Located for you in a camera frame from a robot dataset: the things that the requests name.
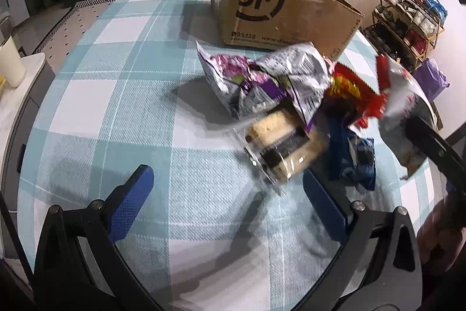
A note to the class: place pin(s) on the teal plaid tablecloth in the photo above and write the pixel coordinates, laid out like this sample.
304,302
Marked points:
211,234

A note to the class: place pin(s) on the clear cracker pack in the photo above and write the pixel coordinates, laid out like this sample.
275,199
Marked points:
280,145

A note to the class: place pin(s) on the right hand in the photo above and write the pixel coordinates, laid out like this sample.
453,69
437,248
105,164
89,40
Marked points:
438,244

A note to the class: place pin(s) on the white container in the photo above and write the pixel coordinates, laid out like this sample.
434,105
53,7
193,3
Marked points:
11,66

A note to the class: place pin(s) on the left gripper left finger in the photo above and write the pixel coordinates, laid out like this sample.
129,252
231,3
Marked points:
78,265

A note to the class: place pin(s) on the purple white snack bag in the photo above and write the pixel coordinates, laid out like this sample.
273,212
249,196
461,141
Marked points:
244,86

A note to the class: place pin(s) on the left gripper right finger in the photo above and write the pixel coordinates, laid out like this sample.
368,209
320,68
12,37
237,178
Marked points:
377,266

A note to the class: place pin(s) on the red chips bag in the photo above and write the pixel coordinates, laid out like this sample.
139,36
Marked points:
351,100

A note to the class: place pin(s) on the SF cardboard box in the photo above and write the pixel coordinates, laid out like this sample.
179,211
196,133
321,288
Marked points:
271,24

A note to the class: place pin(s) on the white noodle snack bag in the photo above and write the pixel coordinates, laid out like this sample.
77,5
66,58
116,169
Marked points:
303,72

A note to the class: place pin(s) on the red white snack bag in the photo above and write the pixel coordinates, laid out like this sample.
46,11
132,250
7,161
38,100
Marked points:
404,99

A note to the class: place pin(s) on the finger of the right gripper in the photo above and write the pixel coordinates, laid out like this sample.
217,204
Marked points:
438,151

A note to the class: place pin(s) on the shoe rack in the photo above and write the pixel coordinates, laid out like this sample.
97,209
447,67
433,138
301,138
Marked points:
406,30

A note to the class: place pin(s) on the blue oreo pack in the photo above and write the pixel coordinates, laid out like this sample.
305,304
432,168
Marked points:
350,158

